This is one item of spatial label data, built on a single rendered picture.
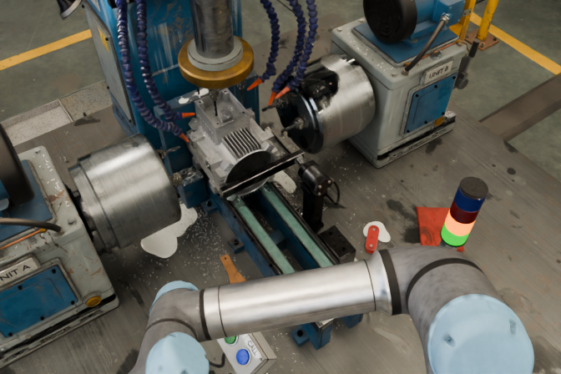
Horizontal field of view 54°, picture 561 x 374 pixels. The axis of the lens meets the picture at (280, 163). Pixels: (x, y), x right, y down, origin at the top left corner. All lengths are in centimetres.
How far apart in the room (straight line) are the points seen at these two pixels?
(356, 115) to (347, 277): 80
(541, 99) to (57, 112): 256
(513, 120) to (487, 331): 262
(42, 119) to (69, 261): 146
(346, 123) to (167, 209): 54
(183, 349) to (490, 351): 37
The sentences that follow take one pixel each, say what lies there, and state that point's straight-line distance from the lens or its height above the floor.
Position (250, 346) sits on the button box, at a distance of 114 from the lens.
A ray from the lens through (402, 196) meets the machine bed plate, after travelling 173.
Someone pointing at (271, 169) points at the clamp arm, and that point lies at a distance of 146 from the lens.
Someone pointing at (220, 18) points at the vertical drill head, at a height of 144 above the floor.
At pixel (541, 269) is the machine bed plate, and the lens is 170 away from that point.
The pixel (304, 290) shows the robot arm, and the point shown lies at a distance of 81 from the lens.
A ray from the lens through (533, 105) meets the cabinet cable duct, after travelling 340.
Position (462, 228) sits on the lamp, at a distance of 131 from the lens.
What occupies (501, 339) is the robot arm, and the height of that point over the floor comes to 153.
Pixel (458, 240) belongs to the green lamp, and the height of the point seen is 106.
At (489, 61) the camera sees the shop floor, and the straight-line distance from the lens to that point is 368.
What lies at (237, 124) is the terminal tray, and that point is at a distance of 144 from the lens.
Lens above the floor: 213
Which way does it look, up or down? 49 degrees down
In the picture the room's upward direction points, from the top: straight up
